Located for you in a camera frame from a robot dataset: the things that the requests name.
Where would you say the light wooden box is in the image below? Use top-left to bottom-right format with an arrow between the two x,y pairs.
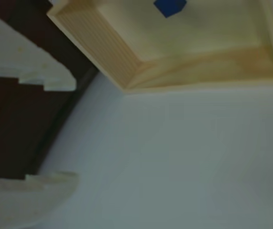
46,0 -> 273,94

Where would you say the small blue cube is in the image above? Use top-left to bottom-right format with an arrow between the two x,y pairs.
153,0 -> 188,19

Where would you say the dark brown furniture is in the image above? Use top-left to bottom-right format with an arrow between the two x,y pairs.
0,0 -> 99,180

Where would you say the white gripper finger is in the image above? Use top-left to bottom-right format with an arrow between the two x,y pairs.
0,7 -> 77,92
0,170 -> 79,229

